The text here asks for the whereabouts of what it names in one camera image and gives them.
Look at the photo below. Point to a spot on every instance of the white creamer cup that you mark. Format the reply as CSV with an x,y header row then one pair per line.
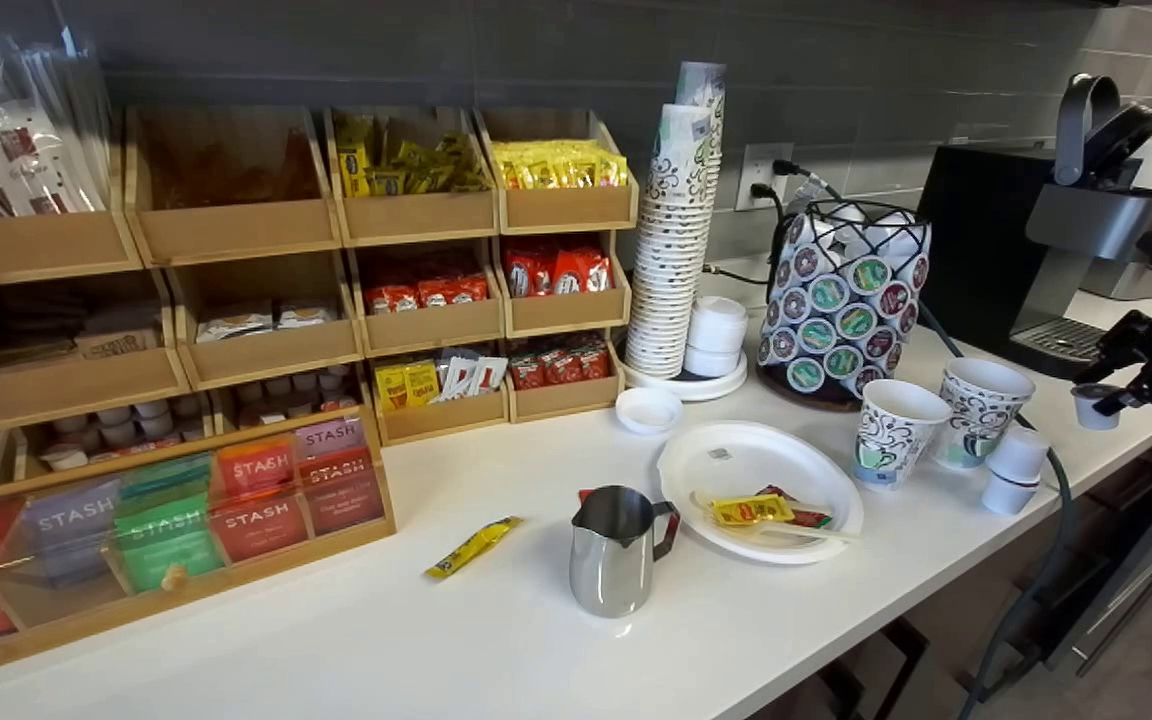
x,y
1091,404

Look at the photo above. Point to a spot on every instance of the stainless steel appliance right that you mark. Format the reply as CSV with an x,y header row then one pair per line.
x,y
1131,270

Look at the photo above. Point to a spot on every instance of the black Keurig coffee machine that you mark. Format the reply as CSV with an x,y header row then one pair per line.
x,y
1016,230

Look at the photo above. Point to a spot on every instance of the stacked white creamer cups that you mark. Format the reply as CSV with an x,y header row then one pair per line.
x,y
1012,471

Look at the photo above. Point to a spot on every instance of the patterned paper cup right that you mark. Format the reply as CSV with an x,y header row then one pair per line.
x,y
985,396

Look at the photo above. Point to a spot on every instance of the patterned paper cup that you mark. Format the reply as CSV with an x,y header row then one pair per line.
x,y
894,429
985,396

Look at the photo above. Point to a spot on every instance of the patterned paper cup left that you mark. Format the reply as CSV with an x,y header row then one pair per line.
x,y
894,429

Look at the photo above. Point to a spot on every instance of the packets on plate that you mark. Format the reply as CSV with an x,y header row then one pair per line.
x,y
767,509

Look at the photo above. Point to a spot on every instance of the white paper plate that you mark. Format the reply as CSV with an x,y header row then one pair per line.
x,y
738,457

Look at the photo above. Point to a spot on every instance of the stack of white lids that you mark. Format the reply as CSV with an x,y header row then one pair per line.
x,y
714,337

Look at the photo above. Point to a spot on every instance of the tall paper cup stack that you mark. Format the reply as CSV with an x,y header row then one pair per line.
x,y
673,238

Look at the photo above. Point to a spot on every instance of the stainless steel milk pitcher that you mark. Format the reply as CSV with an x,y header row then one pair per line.
x,y
617,538

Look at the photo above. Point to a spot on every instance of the yellow sugar packet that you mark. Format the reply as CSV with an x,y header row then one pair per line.
x,y
474,546

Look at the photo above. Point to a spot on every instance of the wooden condiment organizer shelf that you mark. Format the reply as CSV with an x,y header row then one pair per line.
x,y
216,244

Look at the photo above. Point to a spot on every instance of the wooden Stash tea box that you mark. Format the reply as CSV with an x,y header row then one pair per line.
x,y
92,548

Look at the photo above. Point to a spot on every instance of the wire K-cup pod carousel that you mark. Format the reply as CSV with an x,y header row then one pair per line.
x,y
840,299

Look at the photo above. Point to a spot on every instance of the white wall outlet left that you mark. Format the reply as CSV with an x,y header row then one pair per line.
x,y
759,171

